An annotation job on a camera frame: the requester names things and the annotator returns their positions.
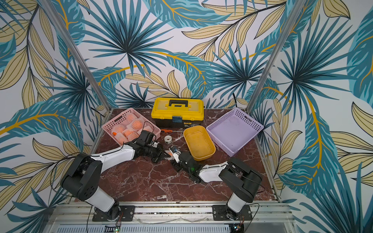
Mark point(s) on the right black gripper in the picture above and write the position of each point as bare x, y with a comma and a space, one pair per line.
180, 162

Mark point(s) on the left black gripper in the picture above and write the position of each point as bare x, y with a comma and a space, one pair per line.
160, 155

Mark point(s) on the white foam net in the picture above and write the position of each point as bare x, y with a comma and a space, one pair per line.
176, 157
150, 125

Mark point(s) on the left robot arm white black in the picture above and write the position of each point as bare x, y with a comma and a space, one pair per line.
83, 176

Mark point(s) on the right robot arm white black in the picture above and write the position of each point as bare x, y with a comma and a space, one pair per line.
243, 180

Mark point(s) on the white tape roll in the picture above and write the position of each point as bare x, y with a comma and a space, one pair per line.
168, 139

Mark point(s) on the yellow oval tray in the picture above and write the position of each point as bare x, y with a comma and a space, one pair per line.
199, 142

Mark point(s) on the netted orange front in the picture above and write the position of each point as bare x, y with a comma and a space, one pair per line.
125, 136

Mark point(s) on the netted orange middle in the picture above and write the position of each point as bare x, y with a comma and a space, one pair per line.
136, 124

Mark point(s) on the pink plastic basket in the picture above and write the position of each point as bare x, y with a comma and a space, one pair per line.
128, 124

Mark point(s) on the yellow black toolbox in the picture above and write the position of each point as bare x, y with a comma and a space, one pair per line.
177, 113

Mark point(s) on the purple plastic basket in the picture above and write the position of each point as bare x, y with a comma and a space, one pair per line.
233, 131

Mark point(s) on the orange handled screwdriver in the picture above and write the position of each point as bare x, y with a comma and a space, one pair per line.
168, 131

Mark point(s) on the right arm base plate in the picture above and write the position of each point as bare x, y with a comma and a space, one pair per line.
223, 213

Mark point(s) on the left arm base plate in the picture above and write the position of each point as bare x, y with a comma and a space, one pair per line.
121, 213

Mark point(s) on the front aluminium rail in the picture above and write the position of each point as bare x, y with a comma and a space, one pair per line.
174, 217

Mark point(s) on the right aluminium frame post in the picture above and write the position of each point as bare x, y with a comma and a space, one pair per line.
295, 12

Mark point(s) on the aluminium frame post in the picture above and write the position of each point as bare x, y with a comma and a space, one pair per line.
295, 12
57, 21

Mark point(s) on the left aluminium frame post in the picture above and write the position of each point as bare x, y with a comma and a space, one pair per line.
57, 21

